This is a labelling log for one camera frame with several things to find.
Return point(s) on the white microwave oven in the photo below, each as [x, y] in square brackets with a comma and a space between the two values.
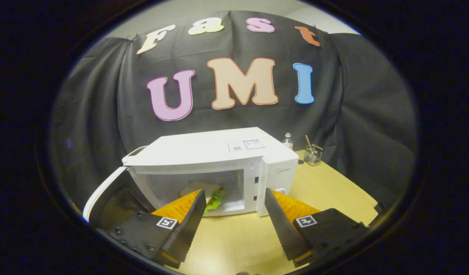
[203, 152]

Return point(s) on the small clear bottle pink label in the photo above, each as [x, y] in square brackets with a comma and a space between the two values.
[288, 142]

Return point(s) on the black backdrop cloth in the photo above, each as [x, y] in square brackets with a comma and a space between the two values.
[352, 114]

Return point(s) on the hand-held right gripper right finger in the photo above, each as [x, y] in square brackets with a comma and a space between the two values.
[281, 225]

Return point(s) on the white device with dark screen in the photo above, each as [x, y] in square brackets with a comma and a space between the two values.
[135, 151]

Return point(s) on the wooden stick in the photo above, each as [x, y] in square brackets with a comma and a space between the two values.
[308, 141]

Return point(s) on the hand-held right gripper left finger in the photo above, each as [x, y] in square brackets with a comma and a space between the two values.
[188, 225]

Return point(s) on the sandwich with green lettuce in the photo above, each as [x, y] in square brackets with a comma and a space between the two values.
[203, 188]

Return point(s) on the clear glass jar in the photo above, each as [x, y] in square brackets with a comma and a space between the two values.
[313, 157]

